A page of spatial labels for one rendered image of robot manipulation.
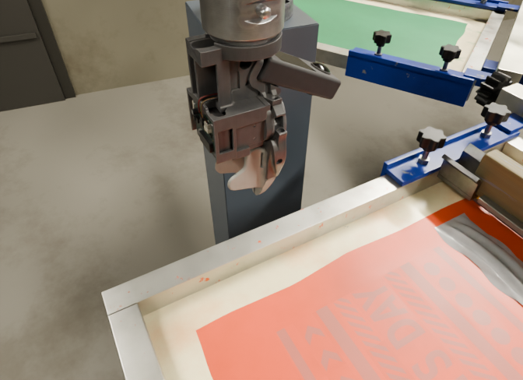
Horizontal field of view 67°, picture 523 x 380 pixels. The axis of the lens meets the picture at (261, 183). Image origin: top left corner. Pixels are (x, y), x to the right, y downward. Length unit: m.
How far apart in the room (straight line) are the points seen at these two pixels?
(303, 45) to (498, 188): 0.38
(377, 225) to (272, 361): 0.28
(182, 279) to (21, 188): 1.96
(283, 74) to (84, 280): 1.59
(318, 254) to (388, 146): 1.91
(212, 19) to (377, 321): 0.42
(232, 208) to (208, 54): 0.53
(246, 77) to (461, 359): 0.42
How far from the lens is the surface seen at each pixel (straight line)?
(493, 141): 0.85
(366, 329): 0.56
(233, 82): 0.39
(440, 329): 0.59
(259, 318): 0.55
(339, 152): 2.37
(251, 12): 0.35
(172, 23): 3.00
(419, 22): 1.47
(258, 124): 0.41
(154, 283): 0.56
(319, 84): 0.44
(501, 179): 0.70
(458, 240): 0.69
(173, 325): 0.56
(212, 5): 0.35
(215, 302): 0.57
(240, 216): 0.87
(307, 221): 0.61
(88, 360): 1.69
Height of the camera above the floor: 1.44
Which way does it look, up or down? 43 degrees down
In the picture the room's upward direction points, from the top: straight up
